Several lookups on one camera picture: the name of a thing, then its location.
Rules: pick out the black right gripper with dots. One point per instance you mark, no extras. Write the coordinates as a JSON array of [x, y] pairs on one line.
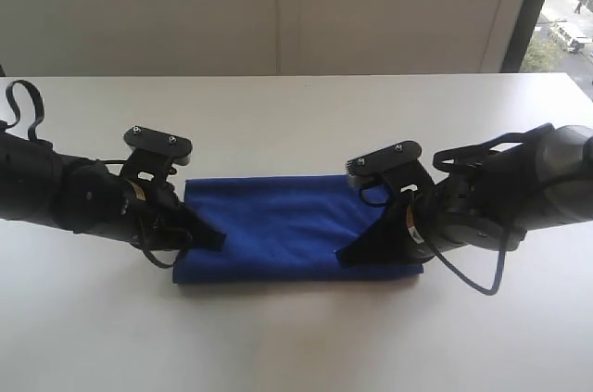
[[399, 236]]

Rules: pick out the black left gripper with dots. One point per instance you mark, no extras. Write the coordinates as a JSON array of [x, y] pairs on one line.
[[156, 219]]

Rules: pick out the blue microfiber towel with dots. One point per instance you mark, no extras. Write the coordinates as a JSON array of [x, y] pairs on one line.
[[280, 229]]

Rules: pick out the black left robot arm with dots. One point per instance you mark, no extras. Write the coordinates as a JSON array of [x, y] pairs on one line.
[[70, 193]]

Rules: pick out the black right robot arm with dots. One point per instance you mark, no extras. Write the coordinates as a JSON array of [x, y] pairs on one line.
[[493, 194]]

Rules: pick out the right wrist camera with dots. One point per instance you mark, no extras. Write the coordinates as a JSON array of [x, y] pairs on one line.
[[395, 166]]

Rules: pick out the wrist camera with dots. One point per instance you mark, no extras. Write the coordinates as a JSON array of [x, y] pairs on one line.
[[395, 166], [154, 153]]

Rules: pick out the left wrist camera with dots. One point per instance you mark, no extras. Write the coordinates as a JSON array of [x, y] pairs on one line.
[[154, 153]]

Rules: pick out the dark window frame post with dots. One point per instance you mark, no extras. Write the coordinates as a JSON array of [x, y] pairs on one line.
[[521, 36]]

